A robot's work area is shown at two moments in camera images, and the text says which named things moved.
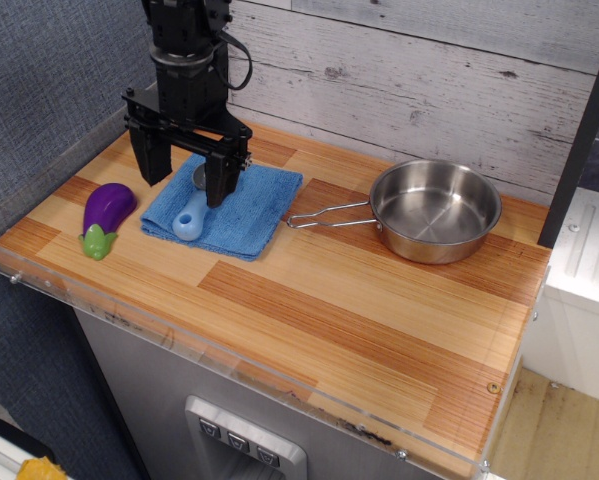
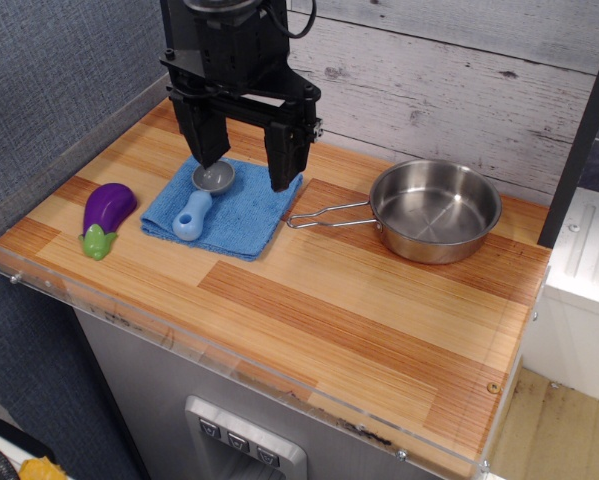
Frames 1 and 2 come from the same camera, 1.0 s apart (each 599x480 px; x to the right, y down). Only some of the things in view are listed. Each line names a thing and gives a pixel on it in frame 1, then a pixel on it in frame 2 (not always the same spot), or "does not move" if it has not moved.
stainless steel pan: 429,211 does not move
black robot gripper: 189,101 to 241,63
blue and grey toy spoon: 189,224 does not move
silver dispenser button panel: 228,445 does not move
